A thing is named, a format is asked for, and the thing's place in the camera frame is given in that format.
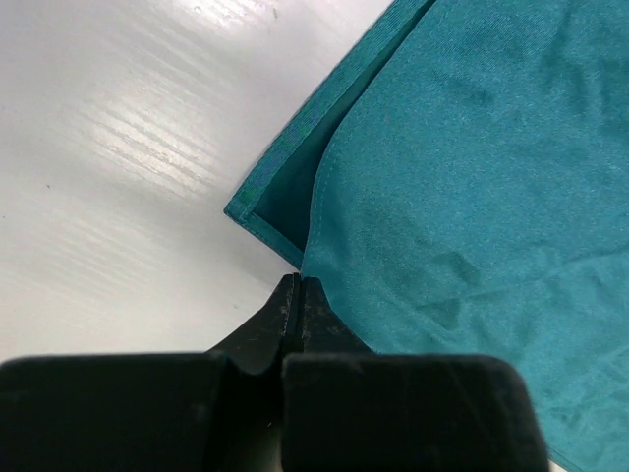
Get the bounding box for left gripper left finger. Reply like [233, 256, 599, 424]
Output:
[209, 273, 301, 376]

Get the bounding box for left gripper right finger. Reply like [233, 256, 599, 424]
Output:
[299, 277, 373, 354]

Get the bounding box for teal cloth napkin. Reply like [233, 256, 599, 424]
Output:
[225, 1, 628, 471]

